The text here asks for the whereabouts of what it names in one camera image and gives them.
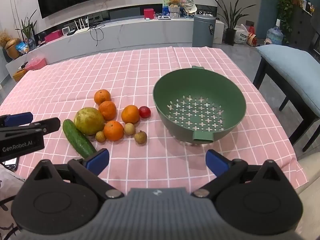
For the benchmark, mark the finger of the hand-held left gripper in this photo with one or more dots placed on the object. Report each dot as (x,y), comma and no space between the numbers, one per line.
(18,119)
(47,125)

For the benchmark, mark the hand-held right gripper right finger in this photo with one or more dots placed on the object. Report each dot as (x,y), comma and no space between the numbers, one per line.
(216,163)

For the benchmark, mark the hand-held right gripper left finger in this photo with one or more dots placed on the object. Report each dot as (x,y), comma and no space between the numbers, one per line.
(97,160)

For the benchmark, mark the brown longan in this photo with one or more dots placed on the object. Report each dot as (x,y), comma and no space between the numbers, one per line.
(129,128)
(100,136)
(140,137)

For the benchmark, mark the green cucumber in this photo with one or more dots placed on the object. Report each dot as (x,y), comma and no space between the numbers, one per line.
(77,137)

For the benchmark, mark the orange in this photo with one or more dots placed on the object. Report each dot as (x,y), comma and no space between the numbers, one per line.
(130,114)
(107,110)
(113,130)
(102,97)

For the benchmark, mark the yellow-green guava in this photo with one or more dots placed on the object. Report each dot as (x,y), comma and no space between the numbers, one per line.
(89,121)

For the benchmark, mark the small red fruit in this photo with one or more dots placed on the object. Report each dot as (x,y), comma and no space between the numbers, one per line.
(144,112)

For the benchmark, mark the green colander bowl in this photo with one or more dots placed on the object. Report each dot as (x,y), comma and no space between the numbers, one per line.
(212,87)

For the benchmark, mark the dark phone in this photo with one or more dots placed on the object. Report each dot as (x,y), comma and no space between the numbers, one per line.
(11,164)

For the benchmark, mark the orange box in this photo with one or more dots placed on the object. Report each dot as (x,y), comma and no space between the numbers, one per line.
(19,75)

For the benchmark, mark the pink plastic basket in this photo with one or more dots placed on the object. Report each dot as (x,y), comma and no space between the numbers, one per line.
(36,64)

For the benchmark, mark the white printed cloth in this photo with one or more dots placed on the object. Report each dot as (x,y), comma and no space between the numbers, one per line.
(7,205)

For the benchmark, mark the brown round vase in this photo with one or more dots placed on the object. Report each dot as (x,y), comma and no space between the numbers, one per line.
(12,48)

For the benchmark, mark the blue snack packet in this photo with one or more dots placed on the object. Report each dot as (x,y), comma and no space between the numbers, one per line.
(21,48)

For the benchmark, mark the pink flat box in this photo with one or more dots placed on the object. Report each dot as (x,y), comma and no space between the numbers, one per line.
(53,36)

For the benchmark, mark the green plant in glass vase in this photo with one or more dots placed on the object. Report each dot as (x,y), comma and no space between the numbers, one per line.
(28,30)

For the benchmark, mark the small white clock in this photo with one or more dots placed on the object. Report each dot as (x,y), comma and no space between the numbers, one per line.
(66,30)

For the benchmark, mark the black bench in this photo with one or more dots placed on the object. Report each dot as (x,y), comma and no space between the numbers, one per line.
(298,110)

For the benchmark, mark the pink checked tablecloth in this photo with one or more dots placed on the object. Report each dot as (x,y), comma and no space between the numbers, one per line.
(137,67)

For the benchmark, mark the white router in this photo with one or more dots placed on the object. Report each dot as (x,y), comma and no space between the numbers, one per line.
(81,30)

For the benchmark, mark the white curved tv console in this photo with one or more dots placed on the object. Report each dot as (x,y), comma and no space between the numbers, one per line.
(125,33)

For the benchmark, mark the light blue cushion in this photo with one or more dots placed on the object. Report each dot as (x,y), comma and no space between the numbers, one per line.
(292,70)

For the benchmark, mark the potted long-leaf plant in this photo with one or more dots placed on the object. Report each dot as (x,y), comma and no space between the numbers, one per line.
(230,36)

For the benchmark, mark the white plastic bag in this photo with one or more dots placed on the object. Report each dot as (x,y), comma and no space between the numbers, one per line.
(241,36)

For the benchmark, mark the red orange bag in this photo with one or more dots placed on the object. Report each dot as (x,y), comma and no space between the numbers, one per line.
(252,38)

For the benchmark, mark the grey pedal trash can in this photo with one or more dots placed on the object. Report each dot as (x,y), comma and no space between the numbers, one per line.
(203,31)

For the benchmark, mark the blue water jug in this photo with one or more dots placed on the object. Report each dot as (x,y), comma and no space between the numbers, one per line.
(275,36)

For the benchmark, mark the red box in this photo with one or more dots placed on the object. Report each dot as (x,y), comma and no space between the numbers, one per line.
(149,13)

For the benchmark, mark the flat digital scale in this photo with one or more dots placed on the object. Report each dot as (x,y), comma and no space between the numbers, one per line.
(164,17)

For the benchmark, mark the dark drawer cabinet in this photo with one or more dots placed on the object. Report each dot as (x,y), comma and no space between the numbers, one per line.
(302,30)

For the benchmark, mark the colourful picture board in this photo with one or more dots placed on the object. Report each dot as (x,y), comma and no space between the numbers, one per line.
(187,1)

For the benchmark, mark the brown teddy bear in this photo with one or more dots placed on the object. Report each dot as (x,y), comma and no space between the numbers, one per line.
(174,1)

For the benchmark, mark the dark cabinet with plants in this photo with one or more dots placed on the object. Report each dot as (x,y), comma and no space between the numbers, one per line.
(286,2)

